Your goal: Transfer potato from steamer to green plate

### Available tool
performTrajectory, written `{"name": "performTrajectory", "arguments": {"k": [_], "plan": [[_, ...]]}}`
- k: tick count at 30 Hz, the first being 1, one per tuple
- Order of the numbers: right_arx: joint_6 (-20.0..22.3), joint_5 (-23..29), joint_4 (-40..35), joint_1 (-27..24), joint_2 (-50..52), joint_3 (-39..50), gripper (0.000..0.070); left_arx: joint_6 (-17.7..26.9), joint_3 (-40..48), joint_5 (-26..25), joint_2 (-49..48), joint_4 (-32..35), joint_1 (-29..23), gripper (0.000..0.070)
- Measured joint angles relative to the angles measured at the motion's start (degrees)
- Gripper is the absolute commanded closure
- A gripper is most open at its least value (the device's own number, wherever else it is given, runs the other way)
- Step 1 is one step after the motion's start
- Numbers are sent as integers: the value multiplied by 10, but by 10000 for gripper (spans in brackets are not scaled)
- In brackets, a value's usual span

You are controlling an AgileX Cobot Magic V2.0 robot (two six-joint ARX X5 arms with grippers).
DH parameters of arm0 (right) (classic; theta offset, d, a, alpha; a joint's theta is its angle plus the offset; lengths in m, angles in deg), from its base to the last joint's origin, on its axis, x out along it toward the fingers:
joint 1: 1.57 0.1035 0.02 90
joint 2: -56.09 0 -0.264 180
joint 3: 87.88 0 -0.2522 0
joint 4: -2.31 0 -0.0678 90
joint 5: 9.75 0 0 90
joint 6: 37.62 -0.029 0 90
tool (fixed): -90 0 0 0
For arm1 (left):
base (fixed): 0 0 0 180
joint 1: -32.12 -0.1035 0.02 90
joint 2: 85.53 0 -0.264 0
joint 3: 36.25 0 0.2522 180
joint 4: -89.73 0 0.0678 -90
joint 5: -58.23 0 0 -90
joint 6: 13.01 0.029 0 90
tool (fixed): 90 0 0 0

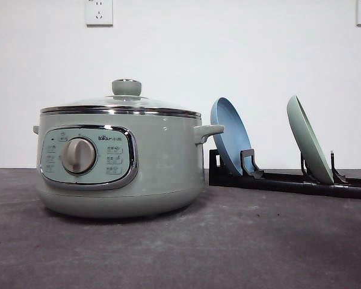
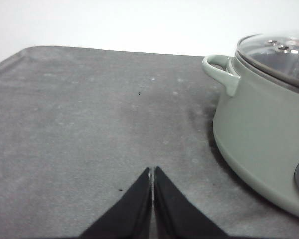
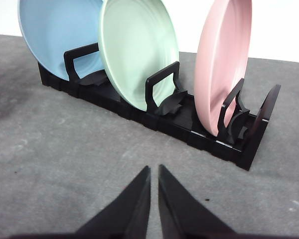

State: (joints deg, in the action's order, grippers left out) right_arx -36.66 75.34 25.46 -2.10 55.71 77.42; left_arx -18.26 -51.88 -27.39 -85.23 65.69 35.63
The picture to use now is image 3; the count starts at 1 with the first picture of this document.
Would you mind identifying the pink plate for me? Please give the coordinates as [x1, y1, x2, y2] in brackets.
[194, 0, 253, 136]

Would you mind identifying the black plate rack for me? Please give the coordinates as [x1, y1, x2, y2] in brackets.
[38, 43, 280, 172]

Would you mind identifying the green plate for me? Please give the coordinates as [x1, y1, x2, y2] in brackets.
[99, 0, 179, 110]

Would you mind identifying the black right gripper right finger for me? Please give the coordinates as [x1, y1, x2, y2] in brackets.
[158, 165, 262, 239]

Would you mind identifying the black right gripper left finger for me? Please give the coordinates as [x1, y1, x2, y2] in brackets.
[9, 166, 151, 239]

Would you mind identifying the blue plate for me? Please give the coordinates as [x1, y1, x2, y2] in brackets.
[18, 0, 103, 80]

